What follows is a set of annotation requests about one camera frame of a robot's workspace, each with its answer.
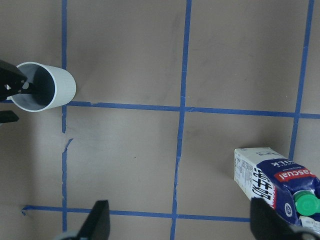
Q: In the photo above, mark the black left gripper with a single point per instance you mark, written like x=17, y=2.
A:
x=13, y=82

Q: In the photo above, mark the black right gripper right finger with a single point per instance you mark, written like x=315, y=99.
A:
x=266, y=224

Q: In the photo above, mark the white grey mug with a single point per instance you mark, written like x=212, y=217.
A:
x=59, y=84

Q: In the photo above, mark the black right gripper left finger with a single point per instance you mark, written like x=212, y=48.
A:
x=97, y=225

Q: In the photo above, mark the blue white milk carton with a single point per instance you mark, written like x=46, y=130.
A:
x=291, y=189

